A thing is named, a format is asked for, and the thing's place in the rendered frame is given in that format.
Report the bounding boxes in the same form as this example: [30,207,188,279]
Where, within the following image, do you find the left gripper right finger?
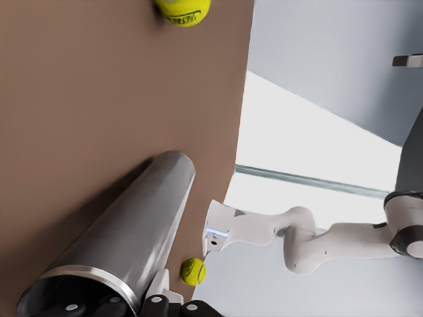
[140,269,225,317]

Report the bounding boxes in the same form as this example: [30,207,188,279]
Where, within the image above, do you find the pale grey finger of the right gripper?
[392,53,423,69]

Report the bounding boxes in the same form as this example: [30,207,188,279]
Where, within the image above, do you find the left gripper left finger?
[38,293,135,317]

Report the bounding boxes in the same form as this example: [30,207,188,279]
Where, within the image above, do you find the silver metal tennis tube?
[15,151,196,317]

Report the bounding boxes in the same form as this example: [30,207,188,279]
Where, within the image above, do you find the yellow tennis ball, small print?
[180,257,208,285]

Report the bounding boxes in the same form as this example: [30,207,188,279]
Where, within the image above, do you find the yellow tennis ball, large print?
[154,0,212,28]

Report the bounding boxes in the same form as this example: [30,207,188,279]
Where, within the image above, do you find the silver frame post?
[234,164,390,200]

